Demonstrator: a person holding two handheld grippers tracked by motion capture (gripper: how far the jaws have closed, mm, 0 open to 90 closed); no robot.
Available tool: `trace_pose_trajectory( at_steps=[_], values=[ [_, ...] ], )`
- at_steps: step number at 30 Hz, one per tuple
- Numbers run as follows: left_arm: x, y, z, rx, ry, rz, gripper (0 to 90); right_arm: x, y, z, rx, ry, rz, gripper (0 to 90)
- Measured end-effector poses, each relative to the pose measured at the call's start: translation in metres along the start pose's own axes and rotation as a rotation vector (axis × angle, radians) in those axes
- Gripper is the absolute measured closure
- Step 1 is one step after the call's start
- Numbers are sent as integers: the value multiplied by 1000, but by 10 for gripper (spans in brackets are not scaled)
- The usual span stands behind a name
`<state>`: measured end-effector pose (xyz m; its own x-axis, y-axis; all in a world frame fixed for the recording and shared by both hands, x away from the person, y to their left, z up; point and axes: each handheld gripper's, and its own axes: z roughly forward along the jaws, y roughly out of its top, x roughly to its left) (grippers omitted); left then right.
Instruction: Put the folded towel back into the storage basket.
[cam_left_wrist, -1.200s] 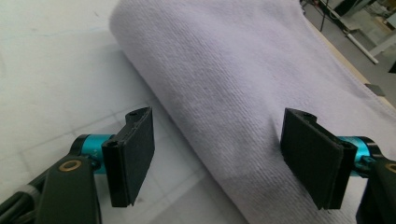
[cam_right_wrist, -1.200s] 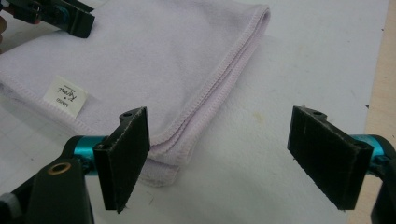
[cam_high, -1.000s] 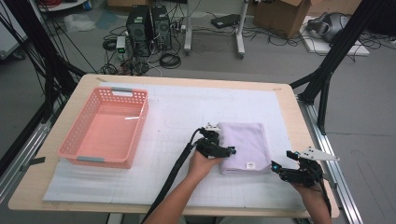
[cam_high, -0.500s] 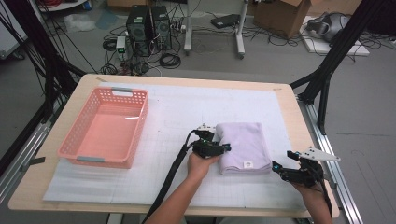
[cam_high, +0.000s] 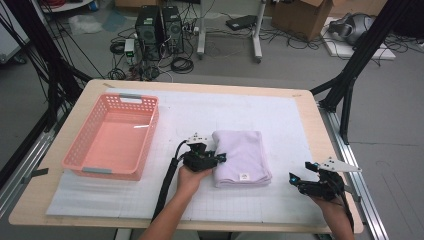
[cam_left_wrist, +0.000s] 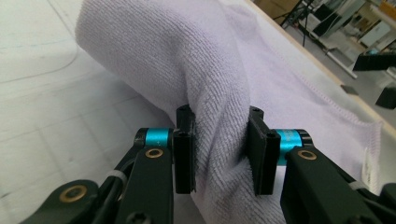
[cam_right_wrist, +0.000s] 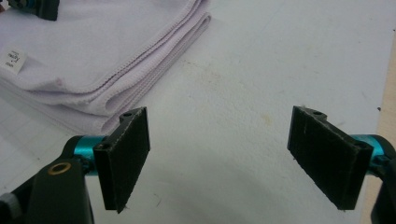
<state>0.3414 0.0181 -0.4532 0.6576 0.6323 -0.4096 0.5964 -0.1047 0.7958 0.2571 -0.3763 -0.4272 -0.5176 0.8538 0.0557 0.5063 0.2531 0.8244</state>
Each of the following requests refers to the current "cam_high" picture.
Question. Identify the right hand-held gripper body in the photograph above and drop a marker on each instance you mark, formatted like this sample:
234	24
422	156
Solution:
326	188

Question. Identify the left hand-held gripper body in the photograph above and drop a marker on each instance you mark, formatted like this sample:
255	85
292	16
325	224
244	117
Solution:
200	160

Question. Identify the lilac printed blanket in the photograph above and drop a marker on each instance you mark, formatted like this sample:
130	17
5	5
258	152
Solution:
241	156

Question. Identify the person's right hand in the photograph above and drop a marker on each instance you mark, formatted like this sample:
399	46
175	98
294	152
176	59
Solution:
335	208

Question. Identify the person's left hand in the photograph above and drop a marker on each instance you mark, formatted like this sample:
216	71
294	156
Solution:
190	183

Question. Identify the white grid mat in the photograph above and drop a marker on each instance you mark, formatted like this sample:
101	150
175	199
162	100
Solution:
206	106

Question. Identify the pink plastic basket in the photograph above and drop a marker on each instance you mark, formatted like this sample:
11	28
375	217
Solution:
113	143

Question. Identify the white foam board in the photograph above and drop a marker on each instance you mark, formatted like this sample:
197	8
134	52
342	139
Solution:
336	50

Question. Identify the white metal stand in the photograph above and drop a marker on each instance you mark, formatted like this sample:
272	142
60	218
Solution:
201	33

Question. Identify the black computer tower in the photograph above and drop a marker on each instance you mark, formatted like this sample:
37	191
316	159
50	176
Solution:
172	30
148	33

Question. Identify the white power adapter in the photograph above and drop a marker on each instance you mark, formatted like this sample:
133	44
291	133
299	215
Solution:
129	46

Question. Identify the black flat box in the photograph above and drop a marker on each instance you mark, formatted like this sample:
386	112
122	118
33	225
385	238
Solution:
241	22

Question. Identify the grey plastic device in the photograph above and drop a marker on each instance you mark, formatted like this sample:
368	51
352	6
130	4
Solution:
350	28

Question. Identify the open cardboard box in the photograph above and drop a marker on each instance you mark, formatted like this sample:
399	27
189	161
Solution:
300	16

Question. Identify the teal floor sheet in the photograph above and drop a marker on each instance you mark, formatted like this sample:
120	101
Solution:
115	20

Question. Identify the large cardboard box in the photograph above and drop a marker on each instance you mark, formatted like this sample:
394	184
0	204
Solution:
360	6

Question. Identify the flat cardboard box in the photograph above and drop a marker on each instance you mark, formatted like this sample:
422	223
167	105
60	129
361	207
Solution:
133	3

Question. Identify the clear plastic bag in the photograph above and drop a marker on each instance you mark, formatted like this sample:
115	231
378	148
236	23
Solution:
85	25

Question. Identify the round white table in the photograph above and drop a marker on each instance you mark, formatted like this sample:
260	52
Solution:
66	7

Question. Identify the white cabinet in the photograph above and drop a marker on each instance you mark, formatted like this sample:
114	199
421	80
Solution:
10	40

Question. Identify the grey metal bracket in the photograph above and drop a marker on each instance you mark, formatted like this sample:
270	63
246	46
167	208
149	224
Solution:
36	173
355	195

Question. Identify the aluminium rail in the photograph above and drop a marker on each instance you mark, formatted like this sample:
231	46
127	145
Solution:
36	146
368	216

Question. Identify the black frame strut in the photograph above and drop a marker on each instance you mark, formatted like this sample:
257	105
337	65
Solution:
366	43
43	50

